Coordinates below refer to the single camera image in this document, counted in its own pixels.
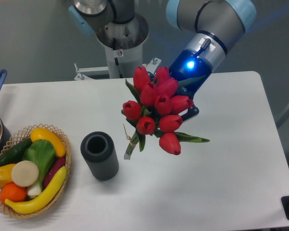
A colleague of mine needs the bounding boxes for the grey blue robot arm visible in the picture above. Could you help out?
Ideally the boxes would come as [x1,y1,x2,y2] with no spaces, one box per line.
[68,0,256,98]

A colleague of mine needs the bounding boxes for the woven wicker basket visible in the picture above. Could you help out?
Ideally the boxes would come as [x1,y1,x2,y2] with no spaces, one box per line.
[0,124,72,219]

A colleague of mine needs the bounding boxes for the yellow bell pepper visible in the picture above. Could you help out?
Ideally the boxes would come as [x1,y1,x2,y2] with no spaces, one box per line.
[0,164,16,187]

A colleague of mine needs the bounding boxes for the yellow squash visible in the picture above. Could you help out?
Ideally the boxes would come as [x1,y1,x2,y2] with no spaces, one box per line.
[30,127,66,157]

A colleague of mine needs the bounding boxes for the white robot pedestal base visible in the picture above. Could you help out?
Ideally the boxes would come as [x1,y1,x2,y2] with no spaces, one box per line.
[74,13,161,80]

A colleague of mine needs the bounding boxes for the yellow banana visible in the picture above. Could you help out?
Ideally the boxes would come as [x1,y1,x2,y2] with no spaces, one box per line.
[5,166,67,215]

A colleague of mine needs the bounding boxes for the purple sweet potato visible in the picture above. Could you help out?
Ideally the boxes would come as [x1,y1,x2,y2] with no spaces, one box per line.
[43,157,66,189]

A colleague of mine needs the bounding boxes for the dark grey ribbed vase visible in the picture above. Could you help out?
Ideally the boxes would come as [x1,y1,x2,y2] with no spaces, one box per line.
[80,131,119,181]

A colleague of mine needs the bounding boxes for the green bok choy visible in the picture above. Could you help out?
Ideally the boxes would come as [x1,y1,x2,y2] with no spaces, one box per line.
[22,140,55,199]

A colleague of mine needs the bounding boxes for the orange fruit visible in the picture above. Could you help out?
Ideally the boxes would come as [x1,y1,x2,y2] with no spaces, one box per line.
[0,183,27,205]

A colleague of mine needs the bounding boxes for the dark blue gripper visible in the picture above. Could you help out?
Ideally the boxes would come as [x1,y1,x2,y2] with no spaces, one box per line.
[147,50,212,122]

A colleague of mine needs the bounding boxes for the beige round disc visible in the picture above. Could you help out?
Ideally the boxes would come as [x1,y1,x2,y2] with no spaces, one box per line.
[11,160,39,187]

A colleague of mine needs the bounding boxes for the red tulip bouquet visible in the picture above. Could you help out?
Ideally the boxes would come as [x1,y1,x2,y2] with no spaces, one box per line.
[121,66,208,160]

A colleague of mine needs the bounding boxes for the green cucumber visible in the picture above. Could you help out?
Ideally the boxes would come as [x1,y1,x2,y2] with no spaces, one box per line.
[0,138,32,167]

